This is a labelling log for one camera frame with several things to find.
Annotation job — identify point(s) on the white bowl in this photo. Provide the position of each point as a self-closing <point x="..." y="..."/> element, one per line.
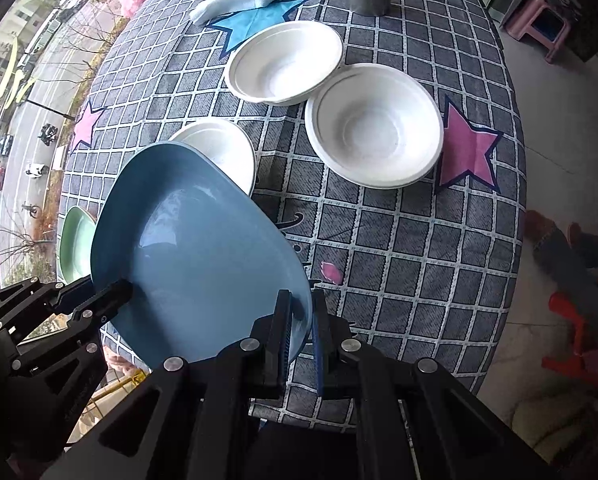
<point x="284" y="60"/>
<point x="224" y="147"/>
<point x="374" y="130"/>

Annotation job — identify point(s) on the red plastic stool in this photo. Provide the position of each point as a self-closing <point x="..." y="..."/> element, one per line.
<point x="564" y="304"/>

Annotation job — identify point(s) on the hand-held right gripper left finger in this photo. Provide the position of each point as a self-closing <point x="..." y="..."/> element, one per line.
<point x="283" y="350"/>

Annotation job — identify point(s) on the checkered star tablecloth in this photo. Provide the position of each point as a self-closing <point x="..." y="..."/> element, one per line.
<point x="404" y="260"/>

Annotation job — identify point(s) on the green plate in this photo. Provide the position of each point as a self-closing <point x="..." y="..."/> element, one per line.
<point x="76" y="247"/>

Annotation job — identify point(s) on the blue plate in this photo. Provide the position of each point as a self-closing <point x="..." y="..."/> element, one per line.
<point x="194" y="250"/>

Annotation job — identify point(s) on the pink plastic stool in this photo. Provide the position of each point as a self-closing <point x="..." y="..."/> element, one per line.
<point x="524" y="17"/>

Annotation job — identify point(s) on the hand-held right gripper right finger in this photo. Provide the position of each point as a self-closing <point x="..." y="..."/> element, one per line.
<point x="319" y="360"/>

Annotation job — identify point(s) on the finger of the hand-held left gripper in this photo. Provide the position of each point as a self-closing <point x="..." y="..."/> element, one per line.
<point x="119" y="292"/>
<point x="79" y="289"/>

